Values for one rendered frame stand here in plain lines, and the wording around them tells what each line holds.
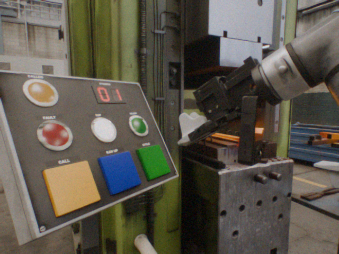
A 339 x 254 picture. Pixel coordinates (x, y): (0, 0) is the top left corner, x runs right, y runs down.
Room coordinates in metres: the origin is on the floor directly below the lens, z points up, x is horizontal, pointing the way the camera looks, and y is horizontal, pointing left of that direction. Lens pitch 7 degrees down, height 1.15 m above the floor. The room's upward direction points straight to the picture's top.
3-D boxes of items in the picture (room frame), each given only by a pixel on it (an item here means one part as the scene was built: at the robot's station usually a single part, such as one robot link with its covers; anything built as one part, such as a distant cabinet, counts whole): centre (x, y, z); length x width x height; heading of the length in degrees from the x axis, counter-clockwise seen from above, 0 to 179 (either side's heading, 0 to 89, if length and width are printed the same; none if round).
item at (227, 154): (1.05, -0.16, 0.96); 0.42 x 0.20 x 0.09; 28
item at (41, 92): (0.42, 0.23, 1.16); 0.05 x 0.03 x 0.04; 118
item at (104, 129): (0.48, 0.14, 1.09); 0.05 x 0.03 x 0.04; 118
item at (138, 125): (0.56, 0.08, 1.09); 0.05 x 0.03 x 0.04; 118
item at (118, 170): (0.45, 0.10, 1.01); 0.07 x 0.05 x 0.07; 143
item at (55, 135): (0.40, 0.20, 1.09); 0.05 x 0.03 x 0.04; 118
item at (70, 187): (0.37, 0.16, 1.01); 0.07 x 0.05 x 0.07; 143
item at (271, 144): (1.00, -0.39, 0.95); 0.12 x 0.08 x 0.06; 28
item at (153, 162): (0.53, 0.04, 1.01); 0.07 x 0.05 x 0.07; 143
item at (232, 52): (1.05, -0.16, 1.32); 0.42 x 0.20 x 0.10; 28
